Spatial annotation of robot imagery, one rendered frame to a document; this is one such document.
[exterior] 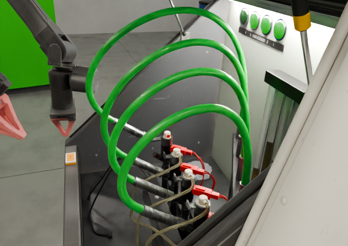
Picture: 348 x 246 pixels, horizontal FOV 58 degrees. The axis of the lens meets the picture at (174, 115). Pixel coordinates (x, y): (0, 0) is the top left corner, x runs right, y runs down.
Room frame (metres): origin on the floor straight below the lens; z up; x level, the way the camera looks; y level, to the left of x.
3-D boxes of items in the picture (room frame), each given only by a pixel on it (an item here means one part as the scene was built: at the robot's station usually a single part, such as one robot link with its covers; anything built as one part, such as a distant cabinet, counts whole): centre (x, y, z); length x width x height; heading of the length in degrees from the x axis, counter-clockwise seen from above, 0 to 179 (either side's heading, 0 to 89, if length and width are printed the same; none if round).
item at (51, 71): (0.80, 0.31, 1.21); 0.07 x 0.06 x 0.07; 83
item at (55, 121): (0.81, 0.32, 1.08); 0.07 x 0.07 x 0.09; 17
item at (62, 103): (0.80, 0.31, 1.15); 0.10 x 0.07 x 0.07; 17
